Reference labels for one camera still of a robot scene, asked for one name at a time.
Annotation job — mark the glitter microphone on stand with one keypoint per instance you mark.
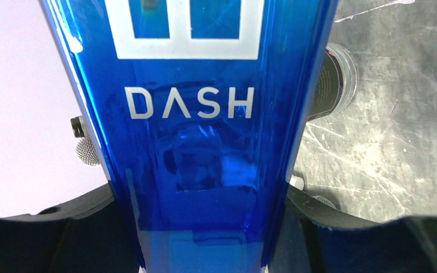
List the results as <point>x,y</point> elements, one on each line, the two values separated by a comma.
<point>86,152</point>

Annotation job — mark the blue square glass bottle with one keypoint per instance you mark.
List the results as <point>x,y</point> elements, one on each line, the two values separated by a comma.
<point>196,110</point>

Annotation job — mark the clear round bottle front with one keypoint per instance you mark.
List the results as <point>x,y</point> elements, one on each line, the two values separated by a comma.
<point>336,85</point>

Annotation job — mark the black white handheld microphone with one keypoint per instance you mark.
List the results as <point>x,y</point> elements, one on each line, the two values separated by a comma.
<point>298,181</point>

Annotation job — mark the dark wine bottle silver neck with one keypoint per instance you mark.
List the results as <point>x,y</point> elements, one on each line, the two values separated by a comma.
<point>79,127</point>

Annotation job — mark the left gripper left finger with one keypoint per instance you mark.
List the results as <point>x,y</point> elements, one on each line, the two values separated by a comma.
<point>86,234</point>

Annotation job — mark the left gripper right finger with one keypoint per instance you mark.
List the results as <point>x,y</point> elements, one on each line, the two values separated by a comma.
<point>317,238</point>

